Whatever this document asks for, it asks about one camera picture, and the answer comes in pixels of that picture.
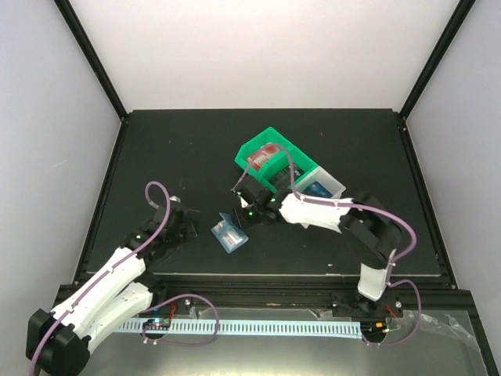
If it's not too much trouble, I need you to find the white slotted cable duct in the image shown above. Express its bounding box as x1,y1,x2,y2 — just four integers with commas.
116,318,362,339

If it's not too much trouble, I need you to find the green bin with black cards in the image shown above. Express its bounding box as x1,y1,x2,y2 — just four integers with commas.
257,146,319,193

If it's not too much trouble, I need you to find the purple cable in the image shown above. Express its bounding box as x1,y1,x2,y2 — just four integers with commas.
230,144,424,349
29,181,220,376

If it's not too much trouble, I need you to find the left small circuit board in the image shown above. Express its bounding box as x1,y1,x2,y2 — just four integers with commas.
142,317,171,335

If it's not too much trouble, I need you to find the blue card holder wallet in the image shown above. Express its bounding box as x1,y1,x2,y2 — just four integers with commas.
211,212,249,254

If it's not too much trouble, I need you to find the small circuit board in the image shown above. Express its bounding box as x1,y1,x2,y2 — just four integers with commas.
142,317,171,335
362,321,402,334

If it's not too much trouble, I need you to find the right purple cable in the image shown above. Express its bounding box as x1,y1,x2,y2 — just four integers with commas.
230,144,424,349

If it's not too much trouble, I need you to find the right black frame post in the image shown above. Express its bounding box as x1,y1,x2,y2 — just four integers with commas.
399,0,476,121

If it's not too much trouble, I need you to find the black credit card stack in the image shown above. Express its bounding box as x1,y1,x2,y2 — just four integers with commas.
269,165,304,190

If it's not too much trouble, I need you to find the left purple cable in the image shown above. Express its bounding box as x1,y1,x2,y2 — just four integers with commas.
29,181,220,376

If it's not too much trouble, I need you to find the white bin with blue cards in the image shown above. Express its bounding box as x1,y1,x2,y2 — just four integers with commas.
295,166,346,199

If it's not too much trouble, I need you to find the right small circuit board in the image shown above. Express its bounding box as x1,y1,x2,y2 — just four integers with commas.
362,321,402,334

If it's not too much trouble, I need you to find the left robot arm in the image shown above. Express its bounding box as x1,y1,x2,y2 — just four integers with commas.
26,201,196,375

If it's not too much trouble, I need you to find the green bin with red cards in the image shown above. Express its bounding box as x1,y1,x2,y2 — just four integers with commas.
234,127,295,184

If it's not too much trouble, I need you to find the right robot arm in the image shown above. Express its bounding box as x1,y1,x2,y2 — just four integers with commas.
232,175,402,316

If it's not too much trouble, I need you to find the left black frame post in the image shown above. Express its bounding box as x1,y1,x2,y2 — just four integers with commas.
53,0,128,121

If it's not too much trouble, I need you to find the red white credit card stack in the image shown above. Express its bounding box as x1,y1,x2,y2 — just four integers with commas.
246,143,280,172

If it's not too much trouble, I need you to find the blue credit card stack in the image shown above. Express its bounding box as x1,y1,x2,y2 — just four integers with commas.
303,181,333,198

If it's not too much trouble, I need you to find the black frame post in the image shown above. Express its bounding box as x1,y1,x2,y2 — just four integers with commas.
399,0,476,121
53,0,128,121

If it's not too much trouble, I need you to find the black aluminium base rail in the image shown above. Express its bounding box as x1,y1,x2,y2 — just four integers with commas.
58,273,470,314

